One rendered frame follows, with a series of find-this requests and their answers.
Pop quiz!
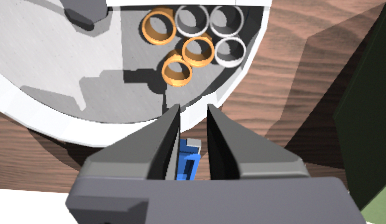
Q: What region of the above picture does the bronze bushing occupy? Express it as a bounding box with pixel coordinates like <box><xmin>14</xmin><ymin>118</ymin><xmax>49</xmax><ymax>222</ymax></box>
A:
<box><xmin>182</xmin><ymin>31</ymin><xmax>214</xmax><ymax>67</ymax></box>
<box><xmin>142</xmin><ymin>5</ymin><xmax>176</xmax><ymax>45</ymax></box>
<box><xmin>162</xmin><ymin>49</ymin><xmax>192</xmax><ymax>87</ymax></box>

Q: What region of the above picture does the grey steel bushing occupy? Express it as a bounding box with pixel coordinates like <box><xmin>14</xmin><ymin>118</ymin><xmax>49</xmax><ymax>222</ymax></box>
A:
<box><xmin>208</xmin><ymin>4</ymin><xmax>244</xmax><ymax>38</ymax></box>
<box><xmin>212</xmin><ymin>33</ymin><xmax>246</xmax><ymax>68</ymax></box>
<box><xmin>175</xmin><ymin>4</ymin><xmax>209</xmax><ymax>37</ymax></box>

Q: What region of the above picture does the blue open crate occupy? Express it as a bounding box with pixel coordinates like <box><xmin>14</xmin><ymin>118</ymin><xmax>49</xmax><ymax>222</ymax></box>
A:
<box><xmin>177</xmin><ymin>139</ymin><xmax>200</xmax><ymax>180</ymax></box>

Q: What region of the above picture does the grey round turntable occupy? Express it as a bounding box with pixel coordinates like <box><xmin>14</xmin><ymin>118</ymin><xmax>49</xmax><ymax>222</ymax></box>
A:
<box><xmin>0</xmin><ymin>0</ymin><xmax>272</xmax><ymax>147</ymax></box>

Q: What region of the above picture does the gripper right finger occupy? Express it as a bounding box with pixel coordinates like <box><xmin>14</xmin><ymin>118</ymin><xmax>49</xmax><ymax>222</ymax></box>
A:
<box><xmin>207</xmin><ymin>103</ymin><xmax>311</xmax><ymax>180</ymax></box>

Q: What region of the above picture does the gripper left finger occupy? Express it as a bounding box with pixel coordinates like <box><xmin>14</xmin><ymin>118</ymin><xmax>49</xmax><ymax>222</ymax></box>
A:
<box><xmin>75</xmin><ymin>104</ymin><xmax>181</xmax><ymax>180</ymax></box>

